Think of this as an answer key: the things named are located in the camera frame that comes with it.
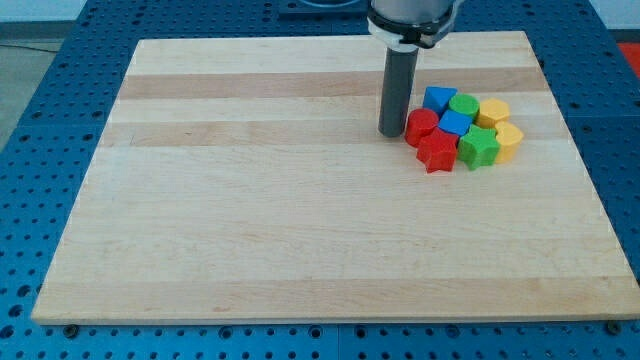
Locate blue triangle block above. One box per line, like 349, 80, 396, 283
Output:
422, 86, 458, 116

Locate yellow heart block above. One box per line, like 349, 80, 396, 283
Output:
495, 121, 524, 164

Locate yellow hexagon block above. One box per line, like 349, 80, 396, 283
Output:
474, 98, 510, 129

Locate green cylinder block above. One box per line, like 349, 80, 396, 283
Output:
448, 93, 480, 119

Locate red star block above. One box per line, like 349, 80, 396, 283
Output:
416, 128, 459, 173

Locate red cylinder block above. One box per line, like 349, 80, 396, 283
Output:
405, 108, 439, 147

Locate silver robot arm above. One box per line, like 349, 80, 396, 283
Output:
367, 0, 462, 138

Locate light wooden board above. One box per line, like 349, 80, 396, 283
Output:
31, 31, 639, 325

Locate blue cube block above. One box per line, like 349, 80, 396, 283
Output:
438, 110, 473, 136

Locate green star block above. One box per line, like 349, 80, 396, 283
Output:
457, 124, 500, 170

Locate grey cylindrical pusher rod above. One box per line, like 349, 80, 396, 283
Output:
378, 48, 419, 138

